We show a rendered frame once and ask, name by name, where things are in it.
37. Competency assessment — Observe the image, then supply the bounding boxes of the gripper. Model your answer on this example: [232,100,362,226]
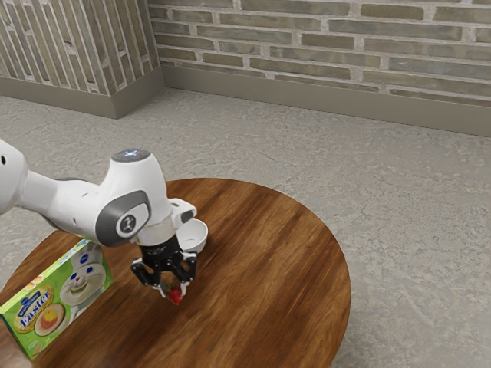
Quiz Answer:
[130,237,199,298]

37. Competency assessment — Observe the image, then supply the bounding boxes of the red strawberry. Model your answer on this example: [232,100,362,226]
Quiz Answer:
[166,282,186,306]

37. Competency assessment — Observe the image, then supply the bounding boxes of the white bowl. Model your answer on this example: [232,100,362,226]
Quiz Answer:
[176,219,209,254]

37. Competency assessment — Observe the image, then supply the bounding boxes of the green cookie box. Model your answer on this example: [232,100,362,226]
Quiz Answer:
[0,238,115,361]

